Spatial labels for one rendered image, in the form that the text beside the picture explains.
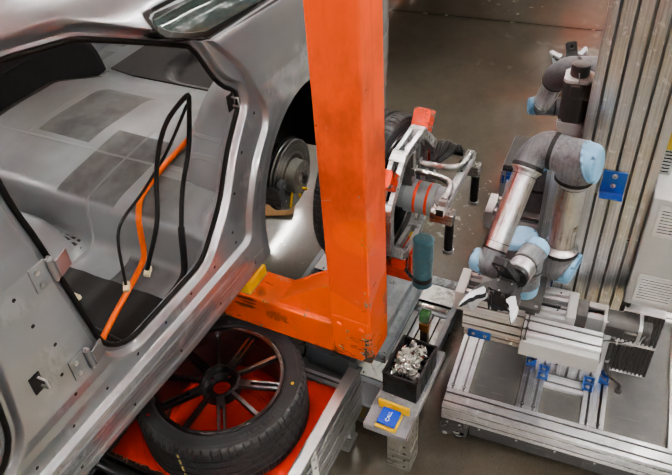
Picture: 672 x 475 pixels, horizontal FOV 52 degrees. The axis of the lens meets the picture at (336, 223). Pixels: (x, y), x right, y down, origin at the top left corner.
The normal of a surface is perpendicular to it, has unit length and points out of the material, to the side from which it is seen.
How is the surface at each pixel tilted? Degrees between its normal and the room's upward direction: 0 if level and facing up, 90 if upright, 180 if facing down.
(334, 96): 90
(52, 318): 88
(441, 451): 0
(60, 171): 7
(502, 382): 0
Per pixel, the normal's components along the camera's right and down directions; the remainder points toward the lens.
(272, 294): -0.06, -0.77
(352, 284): -0.44, 0.59
